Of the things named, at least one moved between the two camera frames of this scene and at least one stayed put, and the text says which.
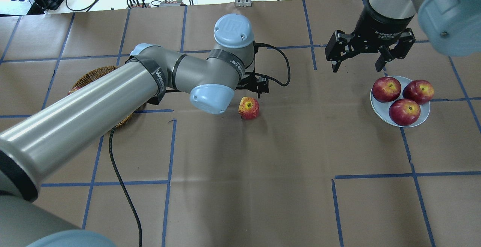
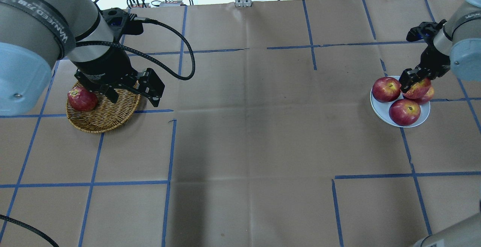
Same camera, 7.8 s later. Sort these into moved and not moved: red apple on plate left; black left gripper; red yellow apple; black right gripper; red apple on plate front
Moved: red yellow apple; black left gripper; black right gripper
Not moved: red apple on plate front; red apple on plate left
